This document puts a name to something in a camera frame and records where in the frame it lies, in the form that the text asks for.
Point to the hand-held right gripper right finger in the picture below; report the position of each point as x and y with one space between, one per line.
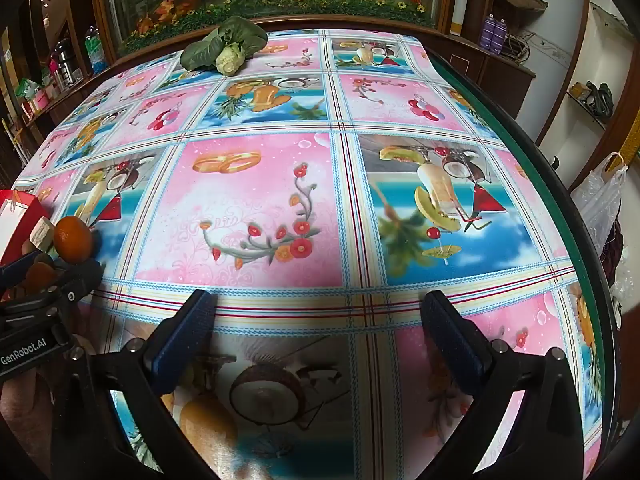
455 345

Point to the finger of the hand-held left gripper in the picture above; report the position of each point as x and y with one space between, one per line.
20 264
80 280

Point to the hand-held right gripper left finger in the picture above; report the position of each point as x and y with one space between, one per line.
186 340

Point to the brown round fruit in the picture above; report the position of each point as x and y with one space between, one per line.
39 278

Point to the beige ridged cylinder piece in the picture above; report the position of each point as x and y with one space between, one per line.
42 234

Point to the orange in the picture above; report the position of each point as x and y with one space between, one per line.
73 240

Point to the red gift box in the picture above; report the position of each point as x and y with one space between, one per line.
17 220

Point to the pink boxes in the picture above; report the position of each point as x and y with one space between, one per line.
35 97

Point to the steel thermos flask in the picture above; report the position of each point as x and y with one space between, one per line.
65 65

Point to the printed tablecloth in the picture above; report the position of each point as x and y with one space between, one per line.
320 185

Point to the clear plastic bag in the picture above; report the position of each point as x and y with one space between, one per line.
600 200

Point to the green label water bottle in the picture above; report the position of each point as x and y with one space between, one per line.
95 50

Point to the green bok choy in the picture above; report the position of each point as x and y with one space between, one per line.
222 45

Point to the green bag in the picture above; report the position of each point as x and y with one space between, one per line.
597 97

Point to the purple spray bottle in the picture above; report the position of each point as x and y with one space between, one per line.
487 32
500 36

